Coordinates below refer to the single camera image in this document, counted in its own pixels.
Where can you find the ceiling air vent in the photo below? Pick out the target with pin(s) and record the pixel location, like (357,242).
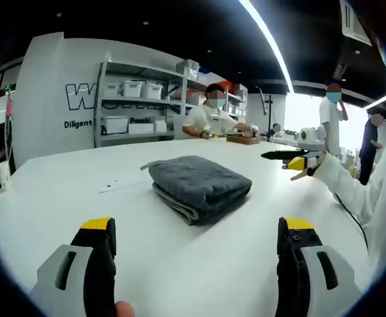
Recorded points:
(353,20)

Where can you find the white flat strip with holes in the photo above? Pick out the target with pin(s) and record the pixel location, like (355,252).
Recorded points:
(120,186)

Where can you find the grey metal shelving unit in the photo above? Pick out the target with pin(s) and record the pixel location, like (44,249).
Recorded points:
(137,109)

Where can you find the person's right hand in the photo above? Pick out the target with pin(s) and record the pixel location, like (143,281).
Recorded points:
(313,170)

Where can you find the wooden tray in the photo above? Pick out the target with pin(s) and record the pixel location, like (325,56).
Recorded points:
(242,139)

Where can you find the person's left hand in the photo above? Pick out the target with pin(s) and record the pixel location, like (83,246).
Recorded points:
(125,310)

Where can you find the ceiling light strip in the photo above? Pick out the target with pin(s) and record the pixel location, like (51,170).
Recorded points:
(272,43)

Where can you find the grey towel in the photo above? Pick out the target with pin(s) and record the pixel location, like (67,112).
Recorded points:
(196,185)

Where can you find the black stand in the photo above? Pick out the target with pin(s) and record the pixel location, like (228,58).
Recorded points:
(270,115)

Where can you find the white cup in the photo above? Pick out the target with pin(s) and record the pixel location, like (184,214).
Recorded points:
(4,176)

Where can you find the group of white storage boxes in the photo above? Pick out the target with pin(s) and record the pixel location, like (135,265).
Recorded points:
(133,89)

